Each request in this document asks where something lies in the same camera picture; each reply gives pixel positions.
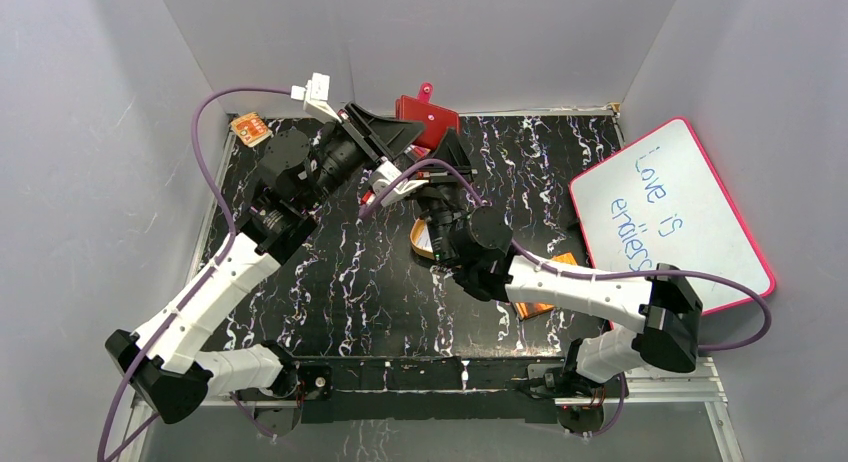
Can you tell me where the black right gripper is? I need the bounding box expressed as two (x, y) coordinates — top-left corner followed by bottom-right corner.
(400, 127), (477, 267)

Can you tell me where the red leather card holder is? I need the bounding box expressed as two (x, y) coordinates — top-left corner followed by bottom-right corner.
(395, 82), (460, 151)

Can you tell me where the yellow oval tray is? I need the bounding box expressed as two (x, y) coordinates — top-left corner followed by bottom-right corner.
(409, 219), (435, 260)

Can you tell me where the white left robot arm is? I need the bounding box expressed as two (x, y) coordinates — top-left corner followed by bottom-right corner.
(105, 103), (426, 424)

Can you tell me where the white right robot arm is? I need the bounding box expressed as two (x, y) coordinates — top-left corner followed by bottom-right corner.
(414, 129), (703, 396)

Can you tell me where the small orange card box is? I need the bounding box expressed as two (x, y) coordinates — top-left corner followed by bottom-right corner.
(230, 112), (272, 147)

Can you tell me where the orange paperback book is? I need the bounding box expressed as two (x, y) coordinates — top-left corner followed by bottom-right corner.
(513, 252), (579, 321)

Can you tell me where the pink framed whiteboard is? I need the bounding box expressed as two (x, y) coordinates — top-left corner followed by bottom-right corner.
(569, 117), (776, 297)

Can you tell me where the black aluminium base frame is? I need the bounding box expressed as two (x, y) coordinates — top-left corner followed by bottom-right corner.
(132, 356), (730, 437)

